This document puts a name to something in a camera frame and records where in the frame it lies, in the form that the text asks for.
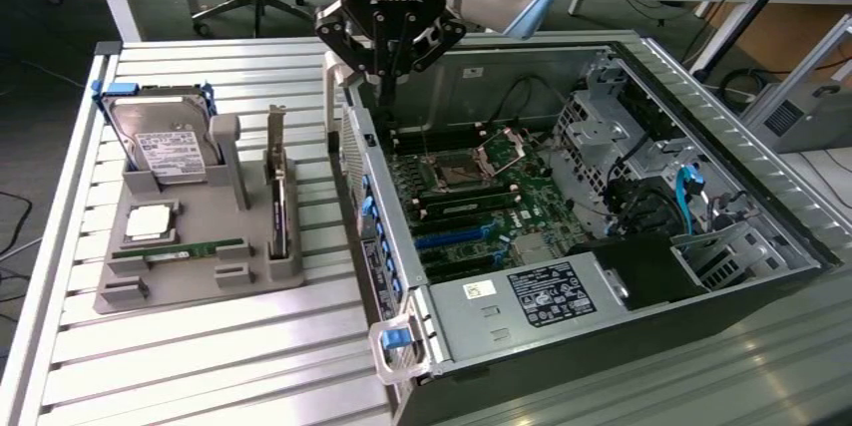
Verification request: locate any silver power supply unit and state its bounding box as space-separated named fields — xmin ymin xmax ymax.
xmin=425 ymin=250 xmax=630 ymax=365

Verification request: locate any blue wire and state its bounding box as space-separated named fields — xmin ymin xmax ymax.
xmin=674 ymin=164 xmax=706 ymax=237

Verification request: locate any CPU socket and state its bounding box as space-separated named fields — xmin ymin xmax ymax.
xmin=425 ymin=151 xmax=494 ymax=196

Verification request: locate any green motherboard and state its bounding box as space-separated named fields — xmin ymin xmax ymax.
xmin=385 ymin=121 xmax=599 ymax=285

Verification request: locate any silver drive cage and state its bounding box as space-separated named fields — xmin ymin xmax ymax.
xmin=550 ymin=89 xmax=643 ymax=188

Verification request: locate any green RAM stick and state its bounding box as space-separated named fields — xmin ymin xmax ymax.
xmin=115 ymin=240 xmax=245 ymax=260

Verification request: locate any open black PC case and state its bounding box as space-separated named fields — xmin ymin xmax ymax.
xmin=322 ymin=38 xmax=843 ymax=426

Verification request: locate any silver CPU chip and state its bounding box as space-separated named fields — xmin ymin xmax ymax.
xmin=123 ymin=205 xmax=175 ymax=238

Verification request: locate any black office chair base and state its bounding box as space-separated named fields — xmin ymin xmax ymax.
xmin=190 ymin=0 xmax=327 ymax=39

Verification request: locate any black wire bundle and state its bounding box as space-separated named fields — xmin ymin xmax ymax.
xmin=601 ymin=181 xmax=679 ymax=237

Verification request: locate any black tripod pole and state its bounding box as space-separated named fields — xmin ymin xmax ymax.
xmin=690 ymin=0 xmax=817 ymax=81

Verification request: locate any black installed RAM stick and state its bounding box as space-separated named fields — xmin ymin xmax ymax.
xmin=418 ymin=189 xmax=519 ymax=220

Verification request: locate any grey plastic parts rack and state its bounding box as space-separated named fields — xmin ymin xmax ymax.
xmin=95 ymin=114 xmax=309 ymax=315

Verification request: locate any silver disk bay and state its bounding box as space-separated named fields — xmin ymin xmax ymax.
xmin=667 ymin=220 xmax=793 ymax=292

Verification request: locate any metal socket cover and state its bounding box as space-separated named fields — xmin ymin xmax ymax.
xmin=470 ymin=129 xmax=539 ymax=181

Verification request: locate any hard disk in blue caddy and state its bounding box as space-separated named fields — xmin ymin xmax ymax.
xmin=89 ymin=80 xmax=225 ymax=186

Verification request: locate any blue expansion slot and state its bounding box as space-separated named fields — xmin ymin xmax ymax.
xmin=413 ymin=228 xmax=486 ymax=250

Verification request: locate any graphics card with metal bracket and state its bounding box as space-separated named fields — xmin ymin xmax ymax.
xmin=262 ymin=104 xmax=298 ymax=260

